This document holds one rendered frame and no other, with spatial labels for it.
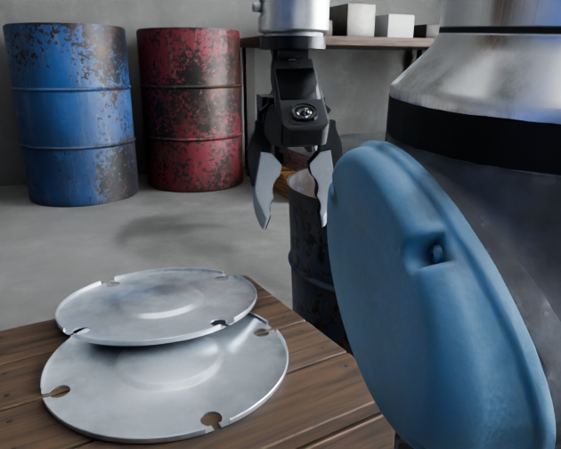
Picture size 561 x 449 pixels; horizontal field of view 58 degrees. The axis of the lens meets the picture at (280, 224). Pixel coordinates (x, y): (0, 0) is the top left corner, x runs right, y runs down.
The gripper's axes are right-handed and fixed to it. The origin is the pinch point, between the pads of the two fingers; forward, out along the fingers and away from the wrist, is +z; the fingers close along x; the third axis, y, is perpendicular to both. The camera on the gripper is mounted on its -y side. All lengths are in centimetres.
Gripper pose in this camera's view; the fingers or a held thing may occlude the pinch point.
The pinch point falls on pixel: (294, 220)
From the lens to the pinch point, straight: 58.3
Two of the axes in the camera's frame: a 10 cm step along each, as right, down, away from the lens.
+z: 0.0, 9.5, 3.1
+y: -1.4, -3.0, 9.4
